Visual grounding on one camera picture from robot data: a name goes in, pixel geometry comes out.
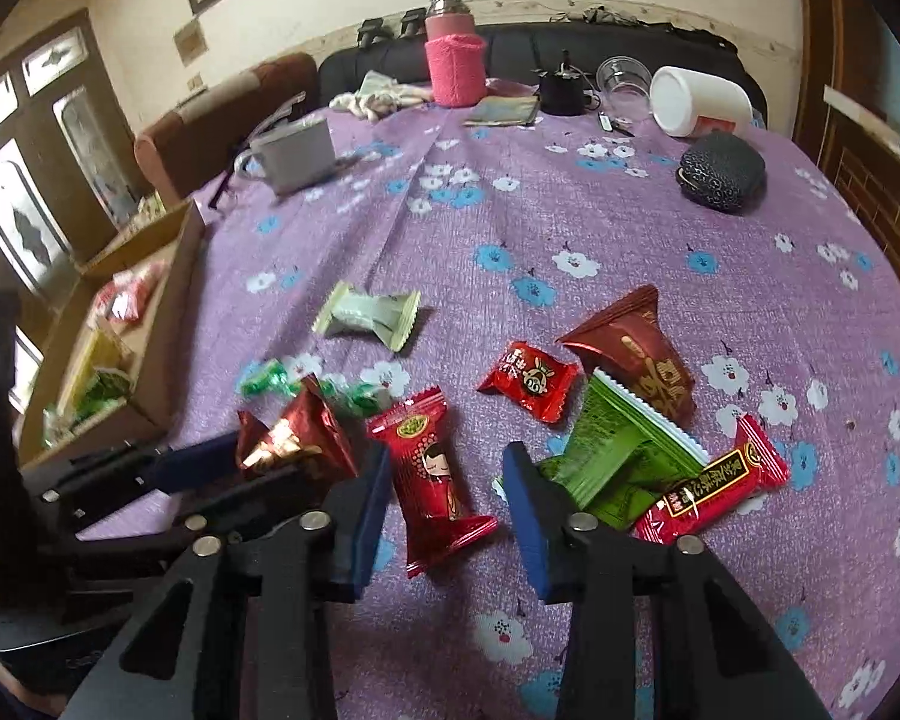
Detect green white-edged snack packet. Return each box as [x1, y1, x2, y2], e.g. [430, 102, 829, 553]
[538, 371, 710, 511]

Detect white flat box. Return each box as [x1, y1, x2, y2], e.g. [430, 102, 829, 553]
[823, 85, 900, 143]

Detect white cloth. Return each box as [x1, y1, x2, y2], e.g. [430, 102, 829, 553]
[330, 71, 436, 121]

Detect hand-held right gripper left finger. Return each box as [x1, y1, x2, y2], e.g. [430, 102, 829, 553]
[64, 441, 392, 720]

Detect small black pot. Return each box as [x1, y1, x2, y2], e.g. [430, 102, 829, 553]
[536, 50, 597, 117]

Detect pale green snack packet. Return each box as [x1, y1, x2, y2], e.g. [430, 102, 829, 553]
[311, 281, 422, 353]

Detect dark red foil candy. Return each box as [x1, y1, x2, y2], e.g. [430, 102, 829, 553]
[236, 375, 361, 477]

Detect red black-label snack packet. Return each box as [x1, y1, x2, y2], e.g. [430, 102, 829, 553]
[634, 414, 792, 545]

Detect wooden cabinet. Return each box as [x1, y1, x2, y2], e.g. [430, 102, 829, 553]
[791, 0, 900, 361]

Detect pink cartoon snack packet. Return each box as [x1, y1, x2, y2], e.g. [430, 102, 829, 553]
[124, 259, 172, 302]

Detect black leather sofa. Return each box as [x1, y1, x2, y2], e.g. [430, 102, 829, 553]
[319, 21, 767, 128]

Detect small red cartoon snack packet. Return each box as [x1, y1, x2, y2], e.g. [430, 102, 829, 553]
[478, 341, 580, 422]

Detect purple eyeglasses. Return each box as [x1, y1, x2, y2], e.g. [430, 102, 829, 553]
[208, 94, 306, 209]

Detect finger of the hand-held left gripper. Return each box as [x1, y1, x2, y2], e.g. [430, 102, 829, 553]
[37, 465, 346, 578]
[19, 431, 242, 520]

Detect green twist candy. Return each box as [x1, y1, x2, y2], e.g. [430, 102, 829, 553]
[238, 360, 305, 400]
[319, 375, 395, 417]

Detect green clear snack packet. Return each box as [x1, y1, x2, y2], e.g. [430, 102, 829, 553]
[71, 367, 136, 425]

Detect grey mug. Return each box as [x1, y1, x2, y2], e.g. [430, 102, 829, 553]
[234, 120, 338, 192]

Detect wooden glass door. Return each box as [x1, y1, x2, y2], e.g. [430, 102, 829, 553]
[0, 7, 147, 421]

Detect white plastic jar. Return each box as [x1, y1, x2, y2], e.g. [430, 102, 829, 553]
[649, 65, 755, 138]

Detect red doll print snack packet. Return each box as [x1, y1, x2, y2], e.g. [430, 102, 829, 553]
[366, 386, 500, 578]

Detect yellow snack packet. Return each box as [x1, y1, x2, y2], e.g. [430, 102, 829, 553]
[60, 326, 132, 413]

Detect wall plaque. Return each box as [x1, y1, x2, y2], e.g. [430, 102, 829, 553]
[174, 21, 203, 67]

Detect white red snack packet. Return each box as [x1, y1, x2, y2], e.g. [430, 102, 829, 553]
[94, 274, 147, 323]

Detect cardboard box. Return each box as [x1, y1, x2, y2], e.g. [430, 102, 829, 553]
[16, 199, 209, 472]

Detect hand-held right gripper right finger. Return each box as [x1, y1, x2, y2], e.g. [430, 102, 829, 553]
[501, 442, 833, 720]

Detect black patterned pouch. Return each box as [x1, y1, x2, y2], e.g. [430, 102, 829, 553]
[677, 131, 767, 209]

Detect pink sleeved thermos flask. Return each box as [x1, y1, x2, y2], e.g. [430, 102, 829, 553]
[424, 0, 488, 107]

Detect dark red triangular snack packet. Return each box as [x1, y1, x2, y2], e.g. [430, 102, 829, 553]
[555, 285, 698, 425]

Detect brown armchair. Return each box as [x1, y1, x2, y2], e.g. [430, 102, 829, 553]
[135, 52, 320, 200]

